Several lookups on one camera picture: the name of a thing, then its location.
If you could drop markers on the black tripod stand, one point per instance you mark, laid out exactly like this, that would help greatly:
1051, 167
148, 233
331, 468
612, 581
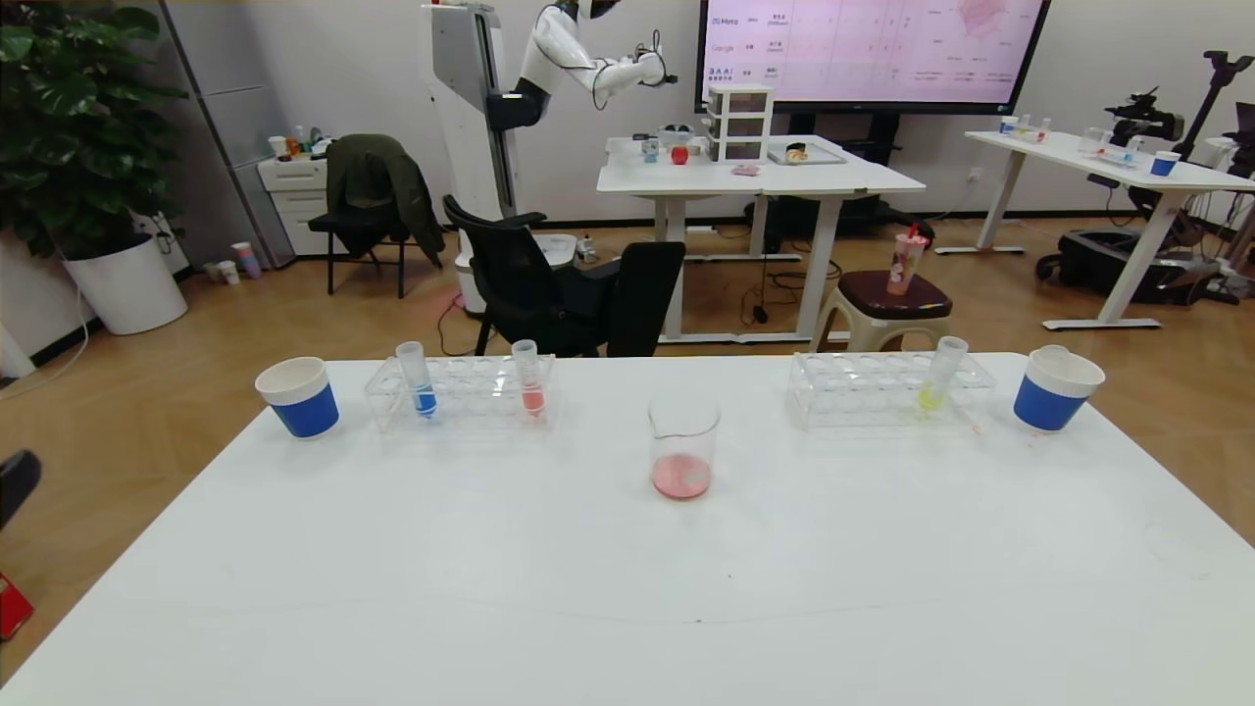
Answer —
1216, 88

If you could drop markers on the grey tray with food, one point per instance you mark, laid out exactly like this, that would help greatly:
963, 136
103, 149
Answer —
809, 155

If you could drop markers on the white drawer cabinet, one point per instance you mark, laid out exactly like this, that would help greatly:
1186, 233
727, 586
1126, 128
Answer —
294, 196

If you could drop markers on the red box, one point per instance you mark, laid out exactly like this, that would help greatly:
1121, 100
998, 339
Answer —
14, 608

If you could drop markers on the yellow pigment test tube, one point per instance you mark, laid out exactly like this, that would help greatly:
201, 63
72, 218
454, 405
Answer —
933, 396

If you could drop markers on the white double desk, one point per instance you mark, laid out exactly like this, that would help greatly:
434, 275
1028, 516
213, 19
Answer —
706, 178

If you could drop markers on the brown-top plastic stool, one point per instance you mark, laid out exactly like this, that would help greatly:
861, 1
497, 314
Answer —
887, 294

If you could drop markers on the green plant in white pot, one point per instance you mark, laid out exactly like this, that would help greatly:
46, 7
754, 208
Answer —
69, 118

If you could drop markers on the red pigment test tube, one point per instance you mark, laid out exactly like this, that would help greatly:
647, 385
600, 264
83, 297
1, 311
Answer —
1052, 353
532, 398

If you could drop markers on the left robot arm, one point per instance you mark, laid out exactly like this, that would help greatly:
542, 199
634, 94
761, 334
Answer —
15, 485

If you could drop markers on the black desktop robot arm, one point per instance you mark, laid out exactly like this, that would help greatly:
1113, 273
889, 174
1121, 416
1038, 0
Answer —
1142, 120

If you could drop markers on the clear acrylic test tube rack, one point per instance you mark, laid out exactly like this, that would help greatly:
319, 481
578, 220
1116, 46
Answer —
471, 394
873, 389

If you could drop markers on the black four-leg chair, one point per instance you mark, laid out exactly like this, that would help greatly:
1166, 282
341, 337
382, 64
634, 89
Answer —
338, 224

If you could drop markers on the small pink object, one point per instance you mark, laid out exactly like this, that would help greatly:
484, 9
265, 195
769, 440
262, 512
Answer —
746, 169

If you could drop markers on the black office chair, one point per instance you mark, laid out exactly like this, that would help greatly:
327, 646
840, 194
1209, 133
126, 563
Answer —
549, 294

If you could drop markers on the small light blue cup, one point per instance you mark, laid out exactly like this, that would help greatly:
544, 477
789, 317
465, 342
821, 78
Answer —
650, 150

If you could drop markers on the white drawer organizer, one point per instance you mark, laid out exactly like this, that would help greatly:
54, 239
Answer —
740, 123

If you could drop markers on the dark green jacket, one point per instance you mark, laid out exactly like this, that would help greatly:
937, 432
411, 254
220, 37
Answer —
377, 186

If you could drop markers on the clear glass beaker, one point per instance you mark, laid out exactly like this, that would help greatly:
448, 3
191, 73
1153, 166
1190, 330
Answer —
683, 478

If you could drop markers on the blue white paper cup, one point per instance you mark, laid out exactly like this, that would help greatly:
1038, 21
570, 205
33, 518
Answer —
1047, 402
306, 410

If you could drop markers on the large black-framed display screen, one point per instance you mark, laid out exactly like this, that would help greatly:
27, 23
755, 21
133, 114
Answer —
882, 59

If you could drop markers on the white bowl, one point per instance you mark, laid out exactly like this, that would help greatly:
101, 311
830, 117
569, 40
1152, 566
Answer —
677, 135

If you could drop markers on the pink drink cup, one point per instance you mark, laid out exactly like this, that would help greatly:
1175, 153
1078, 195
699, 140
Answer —
902, 270

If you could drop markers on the blue pigment test tube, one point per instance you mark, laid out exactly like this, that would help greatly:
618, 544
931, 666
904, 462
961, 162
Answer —
423, 398

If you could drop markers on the white single desk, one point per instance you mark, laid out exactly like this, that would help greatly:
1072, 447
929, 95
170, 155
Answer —
1079, 157

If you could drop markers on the purple stacked cups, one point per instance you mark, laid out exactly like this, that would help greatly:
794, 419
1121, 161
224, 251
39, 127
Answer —
247, 261

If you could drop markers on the white humanoid robot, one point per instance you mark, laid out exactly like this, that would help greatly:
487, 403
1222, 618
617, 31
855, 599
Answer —
471, 98

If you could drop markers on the small blue paper cup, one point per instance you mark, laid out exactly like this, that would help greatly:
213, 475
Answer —
1165, 165

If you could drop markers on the small white cup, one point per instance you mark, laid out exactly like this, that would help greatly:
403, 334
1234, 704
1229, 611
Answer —
228, 274

